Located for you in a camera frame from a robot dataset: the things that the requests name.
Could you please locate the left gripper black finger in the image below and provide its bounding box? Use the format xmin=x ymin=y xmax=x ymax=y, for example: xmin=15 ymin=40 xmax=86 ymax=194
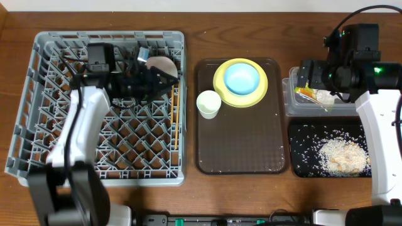
xmin=143 ymin=86 xmax=174 ymax=103
xmin=149 ymin=67 xmax=178 ymax=91

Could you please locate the white pink bowl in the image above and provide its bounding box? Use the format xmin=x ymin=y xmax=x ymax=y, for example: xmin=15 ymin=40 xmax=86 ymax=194
xmin=145 ymin=56 xmax=178 ymax=78

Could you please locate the white tissue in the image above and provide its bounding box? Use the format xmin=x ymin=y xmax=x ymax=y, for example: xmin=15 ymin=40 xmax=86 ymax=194
xmin=316 ymin=90 xmax=336 ymax=105

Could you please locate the green yellow snack wrapper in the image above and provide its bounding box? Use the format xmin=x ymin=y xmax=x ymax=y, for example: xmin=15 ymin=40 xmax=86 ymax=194
xmin=295 ymin=87 xmax=329 ymax=112

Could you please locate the cream cup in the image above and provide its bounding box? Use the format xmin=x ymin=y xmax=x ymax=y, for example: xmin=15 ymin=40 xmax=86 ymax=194
xmin=196 ymin=90 xmax=222 ymax=119

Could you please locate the pile of rice waste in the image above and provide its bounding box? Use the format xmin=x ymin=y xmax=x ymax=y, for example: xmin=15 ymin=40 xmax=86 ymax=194
xmin=295 ymin=127 xmax=371 ymax=176

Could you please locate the light blue bowl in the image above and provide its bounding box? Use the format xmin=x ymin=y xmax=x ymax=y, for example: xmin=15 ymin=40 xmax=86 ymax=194
xmin=224 ymin=63 xmax=260 ymax=95

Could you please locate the yellow plate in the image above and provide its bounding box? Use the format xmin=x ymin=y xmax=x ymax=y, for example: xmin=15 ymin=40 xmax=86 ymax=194
xmin=213 ymin=58 xmax=268 ymax=108

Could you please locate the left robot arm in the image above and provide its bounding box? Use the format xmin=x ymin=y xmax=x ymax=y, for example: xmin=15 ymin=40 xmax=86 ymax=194
xmin=28 ymin=60 xmax=179 ymax=225

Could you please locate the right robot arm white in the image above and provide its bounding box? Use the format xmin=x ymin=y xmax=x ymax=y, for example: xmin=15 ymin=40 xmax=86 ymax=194
xmin=297 ymin=60 xmax=401 ymax=225

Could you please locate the grey dishwasher rack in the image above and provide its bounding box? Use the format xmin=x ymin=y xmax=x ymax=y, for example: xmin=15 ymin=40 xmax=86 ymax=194
xmin=5 ymin=31 xmax=187 ymax=186

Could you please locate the clear plastic bin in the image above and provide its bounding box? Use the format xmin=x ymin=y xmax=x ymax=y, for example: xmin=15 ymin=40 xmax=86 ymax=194
xmin=282 ymin=67 xmax=357 ymax=117

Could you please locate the black tray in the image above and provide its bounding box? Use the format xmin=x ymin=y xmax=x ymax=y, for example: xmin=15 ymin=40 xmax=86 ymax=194
xmin=288 ymin=119 xmax=374 ymax=178

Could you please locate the dark brown tray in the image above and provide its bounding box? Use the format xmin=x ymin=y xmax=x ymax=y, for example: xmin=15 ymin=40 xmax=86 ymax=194
xmin=195 ymin=58 xmax=289 ymax=175

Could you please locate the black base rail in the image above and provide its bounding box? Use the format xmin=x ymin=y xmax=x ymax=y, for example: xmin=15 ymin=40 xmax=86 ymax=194
xmin=132 ymin=209 xmax=313 ymax=226

